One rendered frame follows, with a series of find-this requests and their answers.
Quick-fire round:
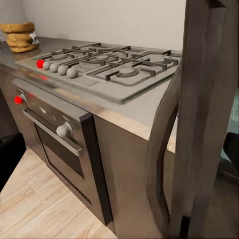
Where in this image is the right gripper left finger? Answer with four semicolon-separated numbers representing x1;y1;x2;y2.
0;132;26;192

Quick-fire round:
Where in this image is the microwave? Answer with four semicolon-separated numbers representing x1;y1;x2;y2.
145;0;239;239

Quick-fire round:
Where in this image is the popcorn bag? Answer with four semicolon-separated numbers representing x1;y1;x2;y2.
0;21;40;53

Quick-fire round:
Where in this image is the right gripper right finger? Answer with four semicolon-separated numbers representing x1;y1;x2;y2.
223;133;239;172

